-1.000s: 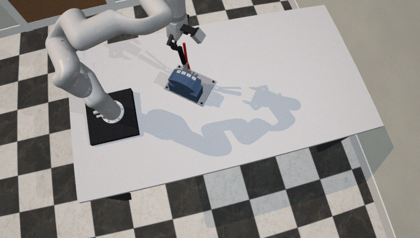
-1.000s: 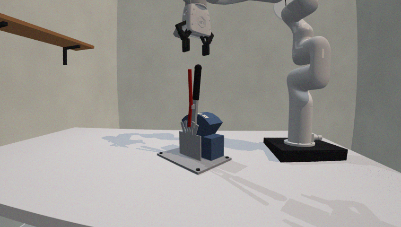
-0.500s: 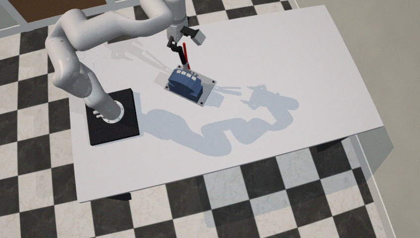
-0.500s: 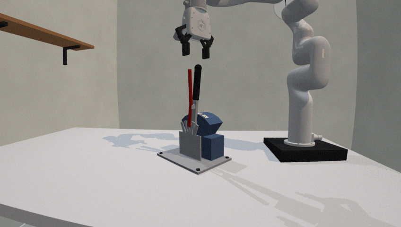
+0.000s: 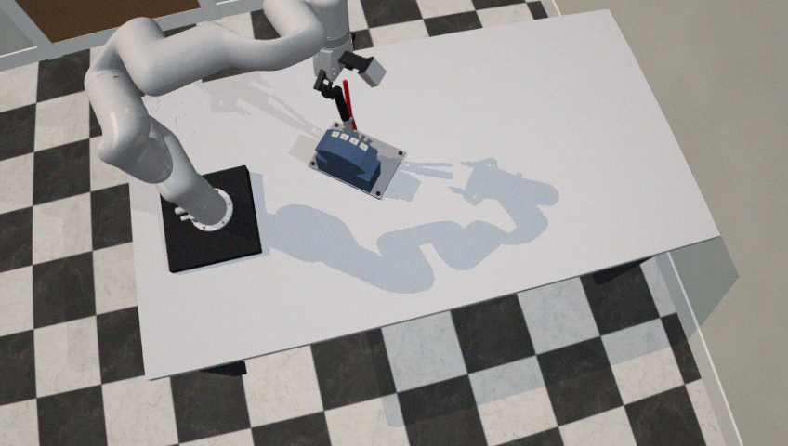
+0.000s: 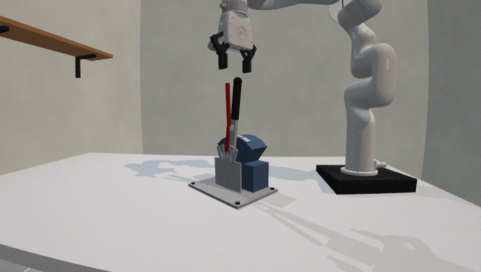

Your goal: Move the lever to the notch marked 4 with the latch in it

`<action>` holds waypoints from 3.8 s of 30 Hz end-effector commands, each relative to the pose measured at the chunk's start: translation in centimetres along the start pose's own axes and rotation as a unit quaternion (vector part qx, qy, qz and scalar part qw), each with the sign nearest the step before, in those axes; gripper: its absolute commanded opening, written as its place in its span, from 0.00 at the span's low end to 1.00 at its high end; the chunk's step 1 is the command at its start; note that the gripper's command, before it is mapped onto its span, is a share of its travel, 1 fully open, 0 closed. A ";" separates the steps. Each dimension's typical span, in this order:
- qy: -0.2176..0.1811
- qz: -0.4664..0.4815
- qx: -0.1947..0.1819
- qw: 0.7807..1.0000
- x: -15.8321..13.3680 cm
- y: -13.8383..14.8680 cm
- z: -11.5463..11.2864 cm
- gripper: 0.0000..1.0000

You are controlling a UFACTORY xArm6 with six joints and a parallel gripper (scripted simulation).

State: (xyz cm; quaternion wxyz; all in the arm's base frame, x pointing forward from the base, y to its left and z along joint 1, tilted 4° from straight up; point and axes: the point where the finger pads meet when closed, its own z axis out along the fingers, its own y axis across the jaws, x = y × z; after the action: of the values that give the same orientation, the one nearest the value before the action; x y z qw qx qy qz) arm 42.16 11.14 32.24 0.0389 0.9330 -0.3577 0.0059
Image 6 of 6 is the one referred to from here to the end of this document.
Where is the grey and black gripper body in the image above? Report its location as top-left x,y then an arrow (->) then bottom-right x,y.
218,10 -> 253,53

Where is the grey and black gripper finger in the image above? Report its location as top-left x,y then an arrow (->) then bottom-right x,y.
210,31 -> 230,70
240,44 -> 256,73

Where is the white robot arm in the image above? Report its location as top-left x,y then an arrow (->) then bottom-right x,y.
220,0 -> 397,176

